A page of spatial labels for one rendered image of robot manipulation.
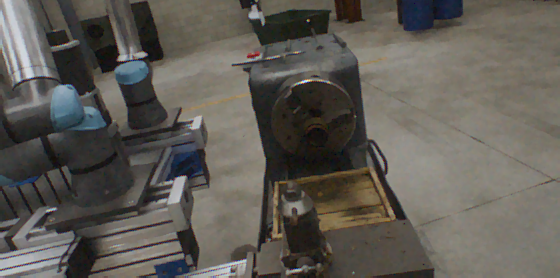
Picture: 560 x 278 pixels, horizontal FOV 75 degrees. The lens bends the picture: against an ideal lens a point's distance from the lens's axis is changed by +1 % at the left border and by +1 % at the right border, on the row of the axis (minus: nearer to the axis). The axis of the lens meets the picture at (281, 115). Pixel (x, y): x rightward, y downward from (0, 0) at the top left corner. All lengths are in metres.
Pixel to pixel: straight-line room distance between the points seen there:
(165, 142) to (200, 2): 9.89
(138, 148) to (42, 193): 0.36
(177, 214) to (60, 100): 0.45
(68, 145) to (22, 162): 0.10
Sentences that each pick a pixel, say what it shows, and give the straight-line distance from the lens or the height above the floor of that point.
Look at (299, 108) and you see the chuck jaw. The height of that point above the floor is 1.16.
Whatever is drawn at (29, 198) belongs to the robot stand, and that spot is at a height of 1.12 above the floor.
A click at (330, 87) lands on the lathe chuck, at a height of 1.20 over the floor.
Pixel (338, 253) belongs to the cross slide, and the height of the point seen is 0.97.
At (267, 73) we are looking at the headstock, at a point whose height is 1.24.
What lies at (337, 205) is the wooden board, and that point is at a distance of 1.22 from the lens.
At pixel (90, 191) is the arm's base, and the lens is 1.03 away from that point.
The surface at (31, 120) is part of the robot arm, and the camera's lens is 0.73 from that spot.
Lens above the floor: 1.62
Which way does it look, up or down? 22 degrees down
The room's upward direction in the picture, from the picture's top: 12 degrees counter-clockwise
